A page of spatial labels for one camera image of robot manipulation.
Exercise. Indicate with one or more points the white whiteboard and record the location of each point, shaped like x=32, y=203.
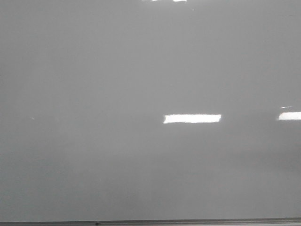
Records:
x=140, y=109

